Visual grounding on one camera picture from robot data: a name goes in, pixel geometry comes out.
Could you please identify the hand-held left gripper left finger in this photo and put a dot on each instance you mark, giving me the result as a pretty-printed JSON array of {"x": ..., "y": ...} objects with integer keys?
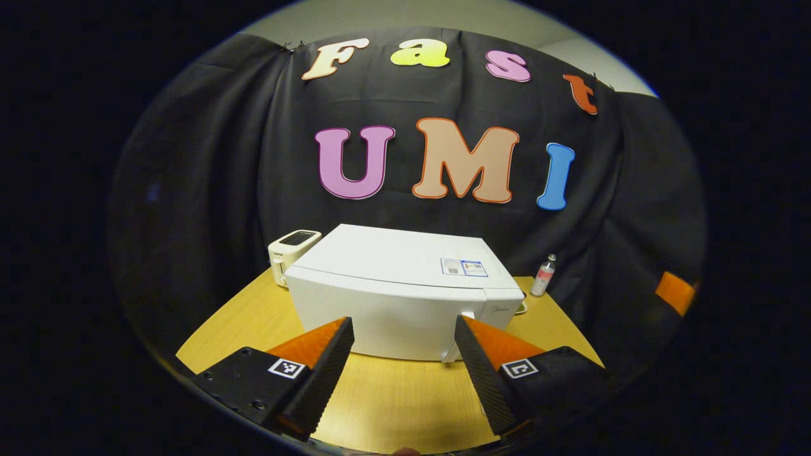
[{"x": 323, "y": 373}]

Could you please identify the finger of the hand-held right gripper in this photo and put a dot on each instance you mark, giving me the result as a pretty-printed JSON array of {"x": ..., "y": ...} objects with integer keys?
[{"x": 676, "y": 292}]

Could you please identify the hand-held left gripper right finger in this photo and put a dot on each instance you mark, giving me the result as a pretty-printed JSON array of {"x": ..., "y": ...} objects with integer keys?
[{"x": 485, "y": 373}]

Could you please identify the white microwave oven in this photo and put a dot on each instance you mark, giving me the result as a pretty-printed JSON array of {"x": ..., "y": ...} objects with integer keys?
[{"x": 380, "y": 304}]

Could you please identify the clear bottle with pink label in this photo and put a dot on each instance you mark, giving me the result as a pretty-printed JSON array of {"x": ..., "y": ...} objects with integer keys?
[{"x": 543, "y": 278}]

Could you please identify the white toaster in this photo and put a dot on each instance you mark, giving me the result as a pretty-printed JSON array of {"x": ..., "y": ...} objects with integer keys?
[{"x": 288, "y": 253}]

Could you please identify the black backdrop cloth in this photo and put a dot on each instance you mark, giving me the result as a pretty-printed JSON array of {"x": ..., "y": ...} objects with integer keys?
[{"x": 190, "y": 190}]

